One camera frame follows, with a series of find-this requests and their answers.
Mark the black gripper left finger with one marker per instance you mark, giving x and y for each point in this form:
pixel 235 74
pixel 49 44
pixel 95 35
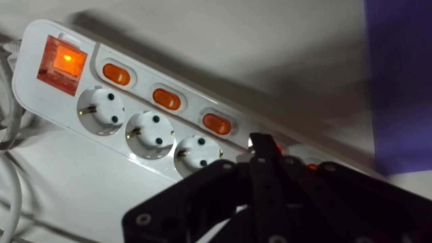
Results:
pixel 198 202

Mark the white six-socket power strip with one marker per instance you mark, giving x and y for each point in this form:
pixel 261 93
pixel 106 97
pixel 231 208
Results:
pixel 136 96

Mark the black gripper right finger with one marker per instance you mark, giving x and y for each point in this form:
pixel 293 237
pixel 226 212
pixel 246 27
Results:
pixel 342 202

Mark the purple paper mat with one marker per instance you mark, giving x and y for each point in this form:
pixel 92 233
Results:
pixel 400 85

